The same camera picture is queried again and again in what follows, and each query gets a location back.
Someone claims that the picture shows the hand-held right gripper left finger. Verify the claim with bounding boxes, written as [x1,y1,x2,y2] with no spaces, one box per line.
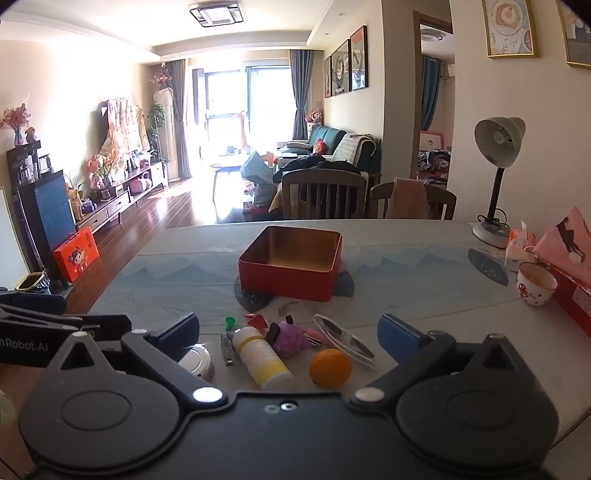
[44,313,227,407]

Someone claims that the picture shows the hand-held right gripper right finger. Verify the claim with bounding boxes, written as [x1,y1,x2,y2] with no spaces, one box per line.
[351,315,539,411]

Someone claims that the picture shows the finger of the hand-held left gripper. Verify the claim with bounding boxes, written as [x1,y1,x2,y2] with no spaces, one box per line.
[0,292,69,319]
[0,307,100,342]

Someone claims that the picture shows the round silver metal lid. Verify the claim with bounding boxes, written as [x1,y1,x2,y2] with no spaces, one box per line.
[178,344,215,383]

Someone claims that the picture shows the white sunglasses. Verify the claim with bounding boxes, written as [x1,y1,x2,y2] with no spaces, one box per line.
[313,314,376,368]

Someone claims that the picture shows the orange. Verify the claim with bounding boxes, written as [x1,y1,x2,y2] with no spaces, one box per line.
[309,349,352,389]

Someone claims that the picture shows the white yellow-label pill bottle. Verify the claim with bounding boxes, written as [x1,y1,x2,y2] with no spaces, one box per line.
[232,326,295,391]

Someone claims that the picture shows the purple hedgehog toy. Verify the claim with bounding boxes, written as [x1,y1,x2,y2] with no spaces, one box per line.
[268,316,312,358]

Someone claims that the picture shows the red tin box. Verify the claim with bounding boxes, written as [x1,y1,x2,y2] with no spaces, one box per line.
[238,226,343,302]

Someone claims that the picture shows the black basket with gold rim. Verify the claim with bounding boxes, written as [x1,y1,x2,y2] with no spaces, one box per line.
[16,272,51,295]

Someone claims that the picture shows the blue mountain print table mat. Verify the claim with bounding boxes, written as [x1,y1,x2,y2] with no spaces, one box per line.
[88,247,527,352]

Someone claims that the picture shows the orange gift box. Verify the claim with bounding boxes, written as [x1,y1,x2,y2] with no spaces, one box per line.
[54,227,99,282]

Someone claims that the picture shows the dark blue standing board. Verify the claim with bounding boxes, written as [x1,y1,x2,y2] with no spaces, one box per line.
[17,170,77,282]

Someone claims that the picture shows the wooden TV cabinet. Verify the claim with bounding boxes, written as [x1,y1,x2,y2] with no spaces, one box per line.
[74,161,169,232]

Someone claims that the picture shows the pink towel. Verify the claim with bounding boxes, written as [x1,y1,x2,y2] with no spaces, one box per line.
[386,178,430,219]

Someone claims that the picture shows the wooden dining chair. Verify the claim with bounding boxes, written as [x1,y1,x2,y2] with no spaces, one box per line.
[281,169,368,220]
[369,179,458,220]

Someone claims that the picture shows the black shelf cabinet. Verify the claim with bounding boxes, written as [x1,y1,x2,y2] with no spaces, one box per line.
[7,142,45,186]

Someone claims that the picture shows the white bowl with red print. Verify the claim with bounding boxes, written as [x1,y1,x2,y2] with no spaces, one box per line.
[516,261,558,306]

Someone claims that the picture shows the orange white tissue pack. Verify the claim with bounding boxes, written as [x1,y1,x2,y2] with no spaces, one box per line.
[504,220,539,272]

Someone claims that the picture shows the colourful bedding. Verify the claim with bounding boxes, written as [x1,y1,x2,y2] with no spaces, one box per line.
[418,150,452,182]

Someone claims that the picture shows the coffee table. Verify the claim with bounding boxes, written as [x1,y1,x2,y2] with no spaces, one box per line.
[210,154,254,204]

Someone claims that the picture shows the red cardboard box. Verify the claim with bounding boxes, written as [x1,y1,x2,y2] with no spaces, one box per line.
[549,268,591,339]

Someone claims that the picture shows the light blue bag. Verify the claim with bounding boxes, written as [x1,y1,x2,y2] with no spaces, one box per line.
[240,150,280,208]

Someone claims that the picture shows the pink flowers in vase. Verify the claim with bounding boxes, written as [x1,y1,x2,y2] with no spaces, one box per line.
[0,105,32,146]

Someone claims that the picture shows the black jacket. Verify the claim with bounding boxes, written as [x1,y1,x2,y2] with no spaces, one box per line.
[272,154,362,185]

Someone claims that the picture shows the pink printed bag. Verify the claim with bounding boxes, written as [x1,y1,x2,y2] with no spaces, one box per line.
[531,206,591,283]

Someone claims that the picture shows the cream throw blanket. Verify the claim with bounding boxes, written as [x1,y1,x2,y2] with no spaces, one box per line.
[332,134,380,163]

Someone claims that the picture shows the white standing air conditioner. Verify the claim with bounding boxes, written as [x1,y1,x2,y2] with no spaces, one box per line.
[154,88,180,183]

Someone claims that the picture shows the patterned draped blanket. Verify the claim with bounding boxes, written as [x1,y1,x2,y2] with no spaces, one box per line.
[99,97,151,162]

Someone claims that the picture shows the dark green sofa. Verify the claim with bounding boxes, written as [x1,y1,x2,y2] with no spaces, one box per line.
[277,126,383,185]

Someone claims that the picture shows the green potted plant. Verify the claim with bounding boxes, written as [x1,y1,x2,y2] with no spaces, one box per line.
[147,104,167,162]

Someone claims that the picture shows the grey curtain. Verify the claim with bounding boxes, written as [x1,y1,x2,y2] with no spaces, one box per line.
[164,59,192,181]
[290,48,315,139]

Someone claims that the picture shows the grey desk lamp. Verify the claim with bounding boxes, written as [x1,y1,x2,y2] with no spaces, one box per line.
[470,117,527,250]

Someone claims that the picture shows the blue bedroom curtain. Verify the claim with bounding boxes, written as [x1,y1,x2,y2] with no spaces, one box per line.
[422,56,443,132]

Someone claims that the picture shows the rectangular ceiling light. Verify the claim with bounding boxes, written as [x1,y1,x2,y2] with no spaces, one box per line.
[189,4,244,27]

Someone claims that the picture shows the gold framed wall picture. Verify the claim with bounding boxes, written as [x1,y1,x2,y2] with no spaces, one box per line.
[481,0,539,59]
[556,0,591,70]

